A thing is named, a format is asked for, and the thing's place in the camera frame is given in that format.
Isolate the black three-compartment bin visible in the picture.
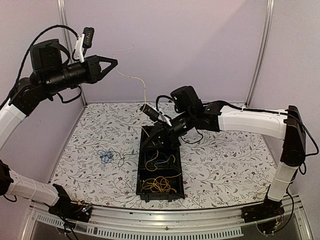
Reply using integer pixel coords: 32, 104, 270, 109
136, 126, 186, 203

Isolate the aluminium front rail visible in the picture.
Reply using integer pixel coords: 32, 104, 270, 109
21, 194, 316, 240

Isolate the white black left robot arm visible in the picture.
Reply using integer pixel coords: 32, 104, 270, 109
0, 24, 118, 219

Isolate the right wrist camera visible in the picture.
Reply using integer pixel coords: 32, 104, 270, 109
140, 103, 172, 126

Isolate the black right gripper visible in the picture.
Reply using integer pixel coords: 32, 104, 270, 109
141, 109, 195, 151

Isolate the right aluminium corner post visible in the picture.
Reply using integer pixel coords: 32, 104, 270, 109
245, 0, 275, 106

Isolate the left aluminium corner post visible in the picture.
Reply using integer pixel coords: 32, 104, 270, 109
56, 0, 87, 107

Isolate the blue cable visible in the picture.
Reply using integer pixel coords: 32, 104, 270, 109
96, 149, 116, 165
147, 152, 171, 167

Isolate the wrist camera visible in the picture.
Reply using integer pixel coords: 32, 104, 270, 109
140, 103, 172, 126
72, 27, 95, 63

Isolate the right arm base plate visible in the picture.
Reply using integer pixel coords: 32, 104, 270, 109
241, 199, 285, 223

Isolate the aluminium corner post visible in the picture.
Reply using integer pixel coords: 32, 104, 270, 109
56, 0, 87, 107
245, 0, 275, 106

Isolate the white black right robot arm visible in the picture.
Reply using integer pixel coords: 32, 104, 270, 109
140, 85, 311, 222

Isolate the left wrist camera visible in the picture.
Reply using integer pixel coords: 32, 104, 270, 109
72, 27, 95, 63

